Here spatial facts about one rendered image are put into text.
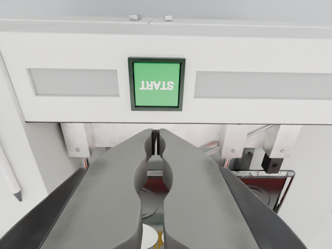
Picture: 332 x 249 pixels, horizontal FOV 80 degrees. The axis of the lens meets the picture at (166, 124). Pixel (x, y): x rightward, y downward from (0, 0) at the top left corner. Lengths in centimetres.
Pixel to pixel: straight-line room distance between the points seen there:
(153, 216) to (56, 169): 21
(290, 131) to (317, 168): 24
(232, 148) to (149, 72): 19
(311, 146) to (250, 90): 31
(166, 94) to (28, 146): 18
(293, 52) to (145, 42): 15
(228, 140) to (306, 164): 27
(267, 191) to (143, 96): 31
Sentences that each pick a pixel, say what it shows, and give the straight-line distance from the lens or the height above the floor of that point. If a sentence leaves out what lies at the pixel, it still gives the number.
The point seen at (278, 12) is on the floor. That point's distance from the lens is 131.
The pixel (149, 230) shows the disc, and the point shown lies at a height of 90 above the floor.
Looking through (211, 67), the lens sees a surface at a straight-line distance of 21.
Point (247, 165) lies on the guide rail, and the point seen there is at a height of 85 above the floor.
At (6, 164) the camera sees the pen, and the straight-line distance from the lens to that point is 31.
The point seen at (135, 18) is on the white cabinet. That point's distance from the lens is 55.
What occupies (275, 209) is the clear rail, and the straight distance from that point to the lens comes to 49.
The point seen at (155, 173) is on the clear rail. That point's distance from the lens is 36.
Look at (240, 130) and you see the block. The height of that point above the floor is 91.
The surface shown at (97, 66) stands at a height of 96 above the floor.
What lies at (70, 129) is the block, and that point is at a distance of 32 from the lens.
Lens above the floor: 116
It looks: 61 degrees down
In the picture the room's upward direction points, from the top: 177 degrees clockwise
